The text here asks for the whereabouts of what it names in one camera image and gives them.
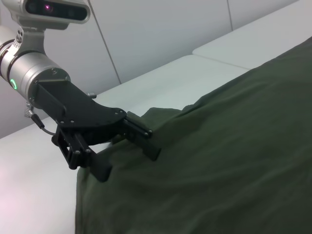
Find left arm cable with connector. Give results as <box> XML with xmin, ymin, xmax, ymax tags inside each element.
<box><xmin>24</xmin><ymin>102</ymin><xmax>59</xmax><ymax>139</ymax></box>

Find silver camera mount bracket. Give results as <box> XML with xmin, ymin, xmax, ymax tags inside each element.
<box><xmin>14</xmin><ymin>23</ymin><xmax>72</xmax><ymax>58</ymax></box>

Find dark green shirt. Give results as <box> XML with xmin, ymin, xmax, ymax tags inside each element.
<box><xmin>74</xmin><ymin>35</ymin><xmax>312</xmax><ymax>234</ymax></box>

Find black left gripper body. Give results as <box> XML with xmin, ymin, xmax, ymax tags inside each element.
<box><xmin>28</xmin><ymin>78</ymin><xmax>128</xmax><ymax>145</ymax></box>

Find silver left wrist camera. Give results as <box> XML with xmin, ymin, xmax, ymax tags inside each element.
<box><xmin>20</xmin><ymin>0</ymin><xmax>91</xmax><ymax>25</ymax></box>

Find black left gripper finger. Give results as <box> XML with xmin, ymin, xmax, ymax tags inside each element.
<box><xmin>123</xmin><ymin>110</ymin><xmax>162</xmax><ymax>162</ymax></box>
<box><xmin>50</xmin><ymin>126</ymin><xmax>113</xmax><ymax>183</ymax></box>

